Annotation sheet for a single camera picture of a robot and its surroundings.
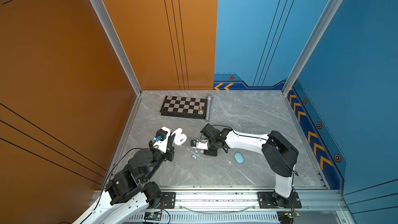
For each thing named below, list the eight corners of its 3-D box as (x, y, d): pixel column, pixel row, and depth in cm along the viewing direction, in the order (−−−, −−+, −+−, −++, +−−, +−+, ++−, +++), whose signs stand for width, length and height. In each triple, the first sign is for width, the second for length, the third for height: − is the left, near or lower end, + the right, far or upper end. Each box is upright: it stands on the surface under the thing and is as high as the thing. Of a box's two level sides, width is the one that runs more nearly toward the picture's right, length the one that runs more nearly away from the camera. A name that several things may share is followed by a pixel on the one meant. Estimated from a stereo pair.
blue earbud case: (235, 164, 87) (235, 162, 85) (234, 154, 90) (234, 152, 88) (244, 164, 87) (244, 162, 85) (242, 154, 90) (243, 152, 88)
